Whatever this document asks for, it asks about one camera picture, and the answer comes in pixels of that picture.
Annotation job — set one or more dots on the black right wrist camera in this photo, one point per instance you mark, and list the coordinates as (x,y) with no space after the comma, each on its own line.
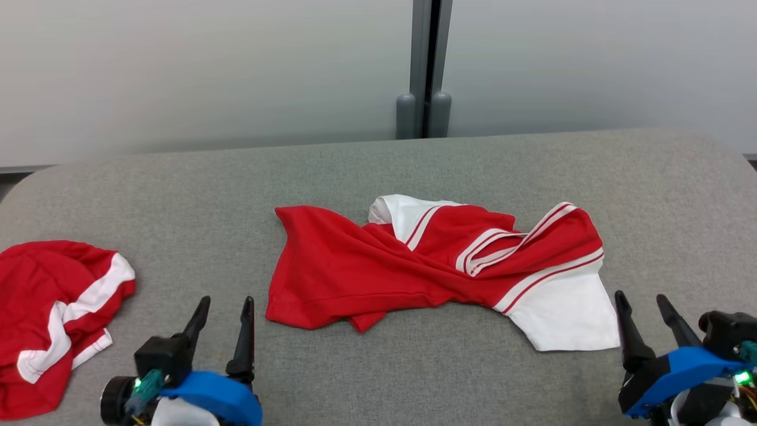
(727,334)

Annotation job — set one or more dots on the grey cylindrical post foot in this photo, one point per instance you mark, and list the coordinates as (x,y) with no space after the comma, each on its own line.
(406,118)
(440,115)

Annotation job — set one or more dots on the red shorts with white stripe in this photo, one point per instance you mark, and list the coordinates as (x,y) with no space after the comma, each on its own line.
(35,278)

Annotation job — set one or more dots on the red and white jersey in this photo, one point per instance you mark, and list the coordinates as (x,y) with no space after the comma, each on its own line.
(355,266)

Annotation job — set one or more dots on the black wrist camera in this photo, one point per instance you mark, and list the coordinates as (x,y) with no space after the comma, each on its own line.
(727,334)
(159,358)

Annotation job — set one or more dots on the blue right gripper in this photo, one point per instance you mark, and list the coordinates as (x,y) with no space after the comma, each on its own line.
(680,370)

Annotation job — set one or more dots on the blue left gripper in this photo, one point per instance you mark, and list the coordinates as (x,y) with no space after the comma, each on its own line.
(219,396)

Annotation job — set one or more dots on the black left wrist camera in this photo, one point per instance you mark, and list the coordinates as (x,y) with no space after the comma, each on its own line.
(159,358)

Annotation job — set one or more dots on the grey partition post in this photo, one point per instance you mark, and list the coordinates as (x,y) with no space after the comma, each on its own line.
(419,47)

